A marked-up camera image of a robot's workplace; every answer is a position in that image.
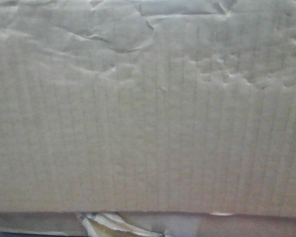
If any brown cardboard box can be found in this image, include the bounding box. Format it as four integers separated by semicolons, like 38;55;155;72
0;0;296;217
0;212;296;237

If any crumpled packing tape strip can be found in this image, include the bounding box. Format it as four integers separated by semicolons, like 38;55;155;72
75;212;165;237

